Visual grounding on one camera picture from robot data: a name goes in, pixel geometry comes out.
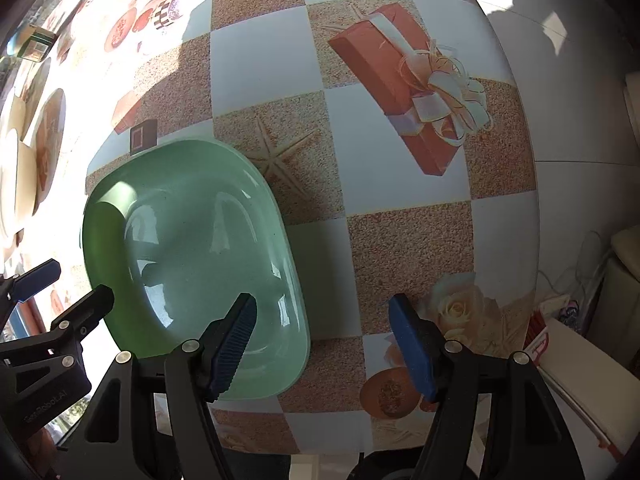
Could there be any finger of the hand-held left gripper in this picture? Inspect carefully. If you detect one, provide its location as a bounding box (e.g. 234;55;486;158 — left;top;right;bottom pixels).
0;284;116;363
0;259;62;306

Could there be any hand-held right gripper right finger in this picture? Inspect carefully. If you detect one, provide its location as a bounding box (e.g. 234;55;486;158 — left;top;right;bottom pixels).
389;294;586;480

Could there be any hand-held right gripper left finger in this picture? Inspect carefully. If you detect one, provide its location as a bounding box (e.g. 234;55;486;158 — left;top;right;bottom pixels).
55;292;291;480

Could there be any green plate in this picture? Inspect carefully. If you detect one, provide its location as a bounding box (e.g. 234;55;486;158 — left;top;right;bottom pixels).
81;138;312;402

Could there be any red and white box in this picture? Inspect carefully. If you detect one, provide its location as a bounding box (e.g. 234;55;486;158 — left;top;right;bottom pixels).
522;310;551;363

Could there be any patterned round plate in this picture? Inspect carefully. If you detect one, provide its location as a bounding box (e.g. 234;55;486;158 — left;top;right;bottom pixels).
24;87;67;217

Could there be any cream cushioned seat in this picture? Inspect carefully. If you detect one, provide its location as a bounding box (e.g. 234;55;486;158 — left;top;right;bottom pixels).
607;225;640;283

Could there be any printed checkered tablecloth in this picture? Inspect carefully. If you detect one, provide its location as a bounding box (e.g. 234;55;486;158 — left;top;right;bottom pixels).
0;0;542;456

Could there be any white cable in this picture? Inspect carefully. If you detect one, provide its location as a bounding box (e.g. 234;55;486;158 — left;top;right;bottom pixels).
537;230;613;311

